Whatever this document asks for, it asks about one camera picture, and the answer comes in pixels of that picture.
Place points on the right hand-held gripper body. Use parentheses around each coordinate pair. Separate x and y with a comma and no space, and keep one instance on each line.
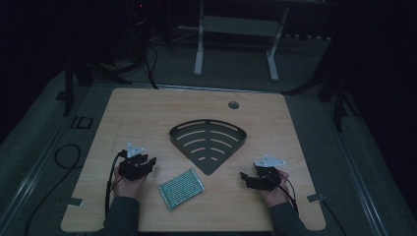
(268,175)

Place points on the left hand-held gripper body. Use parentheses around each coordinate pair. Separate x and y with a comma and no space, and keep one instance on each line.
(131,165)

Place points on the green dotted packet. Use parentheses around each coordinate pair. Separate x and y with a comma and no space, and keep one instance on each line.
(181,189)

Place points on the black slotted corner shelf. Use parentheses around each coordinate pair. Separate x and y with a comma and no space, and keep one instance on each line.
(208,164)

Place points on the person's left hand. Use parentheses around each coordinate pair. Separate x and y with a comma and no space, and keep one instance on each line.
(126,187)

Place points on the person's right hand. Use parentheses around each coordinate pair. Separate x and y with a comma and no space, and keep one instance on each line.
(278,195)

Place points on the grey tape piece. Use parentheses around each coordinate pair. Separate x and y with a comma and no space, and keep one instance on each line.
(315,197)
(74,202)

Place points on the black tripod stand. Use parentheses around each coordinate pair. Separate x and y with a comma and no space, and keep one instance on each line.
(337,101)
(69,88)

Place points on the white metal stand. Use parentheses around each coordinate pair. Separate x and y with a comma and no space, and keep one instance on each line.
(239,26)

